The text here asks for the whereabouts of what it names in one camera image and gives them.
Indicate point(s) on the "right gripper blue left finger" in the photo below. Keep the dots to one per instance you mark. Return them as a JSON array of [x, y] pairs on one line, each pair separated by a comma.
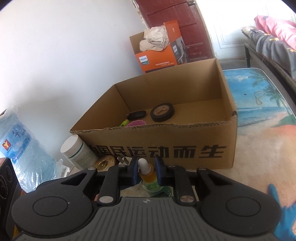
[[117, 178]]

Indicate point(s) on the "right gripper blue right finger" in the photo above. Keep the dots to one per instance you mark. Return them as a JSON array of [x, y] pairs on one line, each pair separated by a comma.
[[177, 178]]

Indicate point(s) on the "white USB charger plug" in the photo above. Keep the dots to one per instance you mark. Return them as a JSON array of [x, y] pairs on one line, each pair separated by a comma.
[[123, 161]]

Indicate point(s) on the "green dropper bottle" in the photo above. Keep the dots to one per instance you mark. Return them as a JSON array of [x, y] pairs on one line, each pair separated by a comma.
[[149, 177]]

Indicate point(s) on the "green glue stick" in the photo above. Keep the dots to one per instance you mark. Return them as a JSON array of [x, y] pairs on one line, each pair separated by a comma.
[[124, 123]]

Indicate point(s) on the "purple plastic lid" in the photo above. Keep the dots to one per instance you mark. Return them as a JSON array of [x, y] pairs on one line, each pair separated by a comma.
[[136, 123]]

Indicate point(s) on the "black lighter case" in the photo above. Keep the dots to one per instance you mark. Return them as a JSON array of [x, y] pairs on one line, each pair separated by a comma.
[[136, 115]]

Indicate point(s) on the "black electrical tape roll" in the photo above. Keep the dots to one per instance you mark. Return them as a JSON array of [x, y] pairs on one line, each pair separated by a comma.
[[162, 112]]

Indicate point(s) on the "gold lid dark jar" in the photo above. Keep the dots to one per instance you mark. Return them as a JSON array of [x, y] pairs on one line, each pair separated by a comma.
[[104, 163]]

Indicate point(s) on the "white pill bottle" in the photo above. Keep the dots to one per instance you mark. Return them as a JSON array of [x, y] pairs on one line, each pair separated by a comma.
[[78, 153]]

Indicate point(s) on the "large brown cardboard box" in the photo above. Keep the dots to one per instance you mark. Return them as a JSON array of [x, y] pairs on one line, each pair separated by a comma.
[[184, 114]]

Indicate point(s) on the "large water jug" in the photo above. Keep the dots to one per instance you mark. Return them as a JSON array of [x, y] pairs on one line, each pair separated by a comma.
[[32, 164]]

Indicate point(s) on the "black appliance box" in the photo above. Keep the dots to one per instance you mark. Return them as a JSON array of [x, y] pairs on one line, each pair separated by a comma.
[[10, 192]]

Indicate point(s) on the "orange Philips box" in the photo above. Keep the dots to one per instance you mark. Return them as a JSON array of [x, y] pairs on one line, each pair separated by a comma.
[[174, 54]]

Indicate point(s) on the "beige clothes in box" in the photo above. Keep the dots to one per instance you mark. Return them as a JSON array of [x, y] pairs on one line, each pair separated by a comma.
[[155, 39]]

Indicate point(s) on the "pink floral quilt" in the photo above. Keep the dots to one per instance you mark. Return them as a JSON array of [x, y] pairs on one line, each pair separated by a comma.
[[283, 30]]

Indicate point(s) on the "black metal bed frame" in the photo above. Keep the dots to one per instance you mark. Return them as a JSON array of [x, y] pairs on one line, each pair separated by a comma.
[[281, 74]]

